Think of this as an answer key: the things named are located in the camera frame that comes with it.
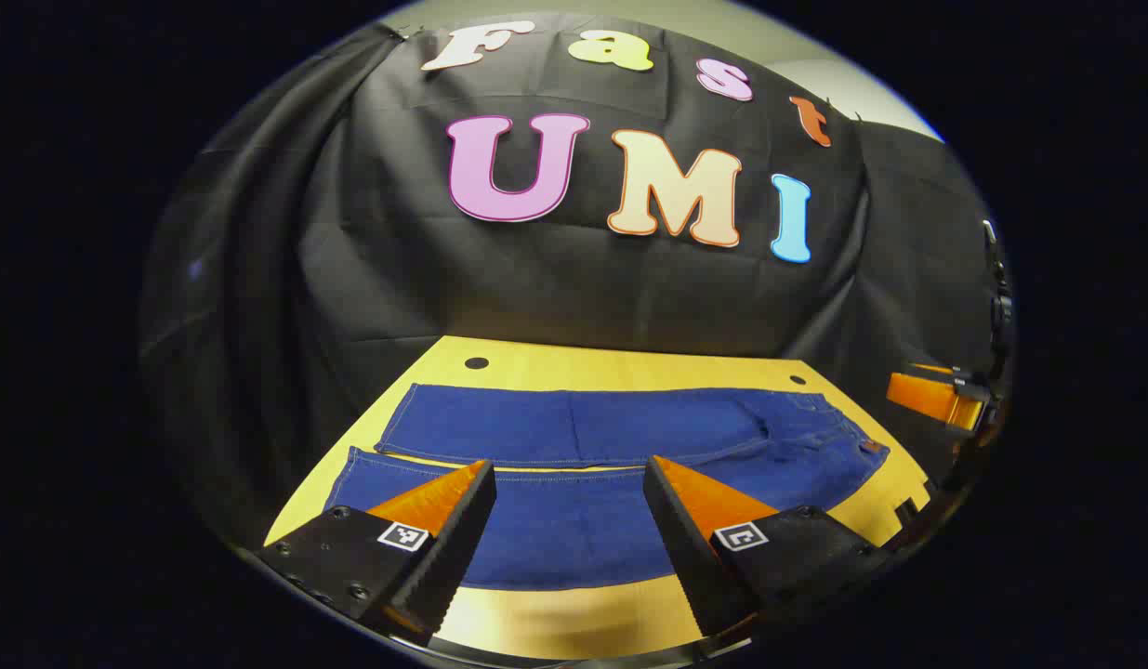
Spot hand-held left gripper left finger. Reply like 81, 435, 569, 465
254, 458, 497, 649

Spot black backdrop cloth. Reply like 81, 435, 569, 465
137, 14, 1016, 558

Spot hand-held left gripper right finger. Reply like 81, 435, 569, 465
642, 454, 900, 642

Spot blue denim jeans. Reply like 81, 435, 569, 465
324, 383, 891, 592

